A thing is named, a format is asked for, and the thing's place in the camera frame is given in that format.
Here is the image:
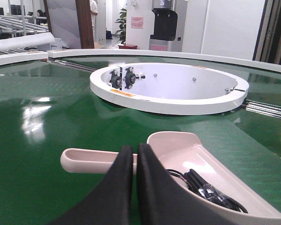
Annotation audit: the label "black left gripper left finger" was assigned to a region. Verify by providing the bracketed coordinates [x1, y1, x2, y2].
[49, 146, 133, 225]

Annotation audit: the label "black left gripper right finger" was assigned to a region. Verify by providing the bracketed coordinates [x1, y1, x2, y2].
[137, 143, 233, 225]

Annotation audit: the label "black cable bundle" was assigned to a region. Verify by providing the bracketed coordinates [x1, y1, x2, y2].
[166, 168, 249, 214]

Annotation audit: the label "pink plastic dustpan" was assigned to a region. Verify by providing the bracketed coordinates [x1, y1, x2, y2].
[60, 131, 281, 225]

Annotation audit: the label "roller conveyor rack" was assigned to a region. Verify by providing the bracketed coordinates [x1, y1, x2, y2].
[0, 15, 49, 39]

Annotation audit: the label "orange warning label front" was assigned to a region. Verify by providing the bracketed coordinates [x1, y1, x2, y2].
[110, 89, 134, 97]

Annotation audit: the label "steel rollers right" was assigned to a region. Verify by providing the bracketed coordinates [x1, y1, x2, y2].
[240, 99, 281, 119]

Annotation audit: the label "steel rollers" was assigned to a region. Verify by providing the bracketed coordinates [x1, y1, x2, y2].
[240, 99, 281, 119]
[47, 60, 98, 72]

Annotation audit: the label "steel rollers upper left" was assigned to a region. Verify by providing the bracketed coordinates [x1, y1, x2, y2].
[47, 60, 98, 72]

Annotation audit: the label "white outer rim right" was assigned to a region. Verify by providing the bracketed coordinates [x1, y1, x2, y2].
[47, 49, 281, 73]

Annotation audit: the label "white rim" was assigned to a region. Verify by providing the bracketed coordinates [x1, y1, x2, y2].
[47, 49, 281, 73]
[0, 51, 48, 66]

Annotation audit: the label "white outer rim left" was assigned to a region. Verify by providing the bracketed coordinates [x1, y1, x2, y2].
[0, 51, 48, 66]

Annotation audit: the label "water dispenser machine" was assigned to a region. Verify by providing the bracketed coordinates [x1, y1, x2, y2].
[149, 0, 188, 52]

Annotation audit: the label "green potted plant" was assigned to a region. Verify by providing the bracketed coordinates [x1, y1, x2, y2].
[115, 8, 127, 45]

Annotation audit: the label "brown wooden pillar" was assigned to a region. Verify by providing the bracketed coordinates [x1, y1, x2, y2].
[75, 0, 94, 49]

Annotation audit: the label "white inner conveyor ring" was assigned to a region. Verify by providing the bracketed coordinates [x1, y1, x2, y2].
[89, 62, 250, 116]

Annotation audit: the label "black left bearing mount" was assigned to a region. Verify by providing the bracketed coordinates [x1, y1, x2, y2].
[109, 70, 122, 89]

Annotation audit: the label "black bearing mount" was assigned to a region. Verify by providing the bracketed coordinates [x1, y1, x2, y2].
[109, 70, 122, 89]
[123, 67, 145, 89]

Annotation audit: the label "black right bearing mount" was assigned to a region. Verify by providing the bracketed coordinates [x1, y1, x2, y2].
[123, 67, 145, 89]

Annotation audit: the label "pink wall notice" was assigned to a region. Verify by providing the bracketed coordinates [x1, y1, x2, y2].
[131, 16, 144, 29]

